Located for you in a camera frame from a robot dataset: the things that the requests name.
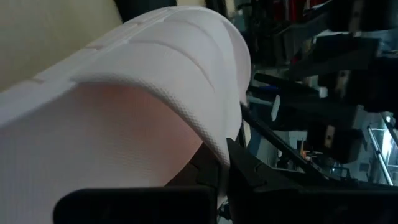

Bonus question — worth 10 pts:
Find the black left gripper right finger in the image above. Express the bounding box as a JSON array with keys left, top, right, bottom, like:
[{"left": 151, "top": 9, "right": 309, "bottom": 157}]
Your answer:
[{"left": 226, "top": 138, "right": 398, "bottom": 224}]

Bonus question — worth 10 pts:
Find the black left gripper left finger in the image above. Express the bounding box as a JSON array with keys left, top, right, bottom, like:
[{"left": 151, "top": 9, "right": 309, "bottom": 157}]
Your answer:
[{"left": 52, "top": 142, "right": 223, "bottom": 224}]

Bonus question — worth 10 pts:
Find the pink foam slide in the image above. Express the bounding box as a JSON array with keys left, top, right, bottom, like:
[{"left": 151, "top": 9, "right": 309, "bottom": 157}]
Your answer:
[{"left": 0, "top": 5, "right": 252, "bottom": 224}]

